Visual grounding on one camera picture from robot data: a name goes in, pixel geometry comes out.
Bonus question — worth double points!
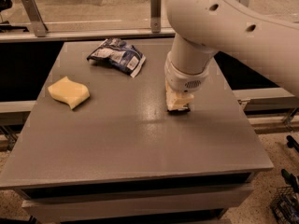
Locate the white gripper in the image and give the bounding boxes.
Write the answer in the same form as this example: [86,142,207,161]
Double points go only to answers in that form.
[164,53,208,110]

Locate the black rxbar chocolate bar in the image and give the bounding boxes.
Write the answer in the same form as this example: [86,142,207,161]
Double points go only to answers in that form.
[167,106,191,115]

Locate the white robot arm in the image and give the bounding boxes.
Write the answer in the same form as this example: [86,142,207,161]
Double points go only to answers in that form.
[164,0,299,111]

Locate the blue chip bag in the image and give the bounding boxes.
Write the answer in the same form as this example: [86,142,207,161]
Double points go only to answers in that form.
[87,38,146,77]

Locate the yellow sponge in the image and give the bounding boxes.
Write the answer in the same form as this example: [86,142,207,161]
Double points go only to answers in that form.
[48,77,90,110]

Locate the grey table drawer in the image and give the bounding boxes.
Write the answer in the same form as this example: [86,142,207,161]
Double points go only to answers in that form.
[22,183,253,223]

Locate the black office chair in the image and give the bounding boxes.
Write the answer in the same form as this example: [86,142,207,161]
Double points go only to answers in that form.
[0,0,28,33]

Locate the middle metal glass bracket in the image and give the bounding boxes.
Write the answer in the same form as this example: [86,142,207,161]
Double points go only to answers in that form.
[150,0,162,33]

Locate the metal glass bracket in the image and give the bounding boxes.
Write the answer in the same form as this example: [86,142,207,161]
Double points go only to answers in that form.
[21,0,48,37]
[150,0,162,33]

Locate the black wire basket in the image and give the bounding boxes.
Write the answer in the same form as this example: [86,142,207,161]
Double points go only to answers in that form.
[270,187,299,224]

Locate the left metal glass bracket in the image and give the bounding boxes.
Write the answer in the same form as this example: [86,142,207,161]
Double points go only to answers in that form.
[21,0,48,37]

